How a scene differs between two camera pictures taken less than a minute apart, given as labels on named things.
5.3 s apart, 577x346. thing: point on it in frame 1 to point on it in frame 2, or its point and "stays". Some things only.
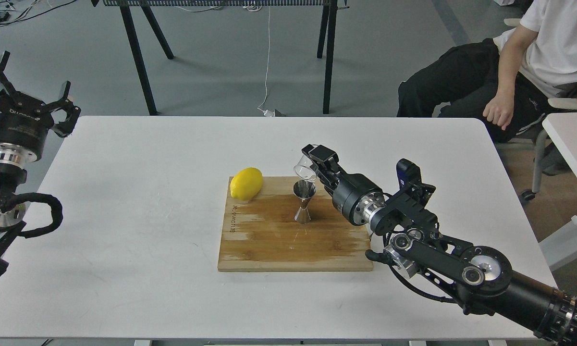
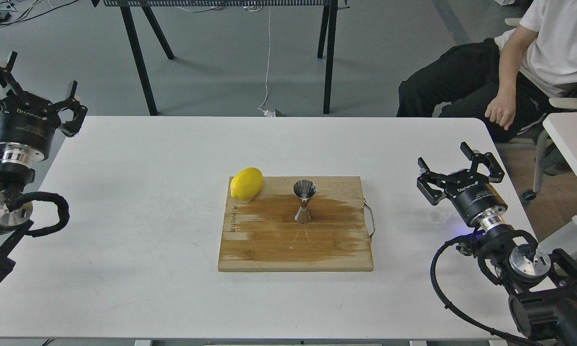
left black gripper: (18, 123) stays
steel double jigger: (305, 191) stays
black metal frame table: (327, 37) stays
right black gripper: (355, 196) to (475, 199)
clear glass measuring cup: (303, 170) to (438, 217)
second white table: (575, 132) stays
